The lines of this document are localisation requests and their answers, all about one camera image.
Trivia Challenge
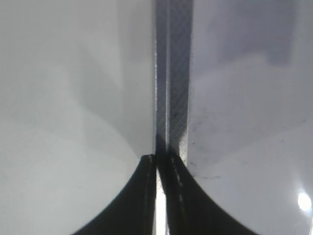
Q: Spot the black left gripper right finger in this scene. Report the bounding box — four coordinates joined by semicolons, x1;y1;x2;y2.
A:
158;137;253;235

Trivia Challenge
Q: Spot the white board with grey frame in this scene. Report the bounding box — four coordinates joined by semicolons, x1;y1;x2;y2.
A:
155;0;313;235

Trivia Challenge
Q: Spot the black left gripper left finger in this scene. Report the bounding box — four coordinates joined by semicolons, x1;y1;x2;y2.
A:
75;155;157;235

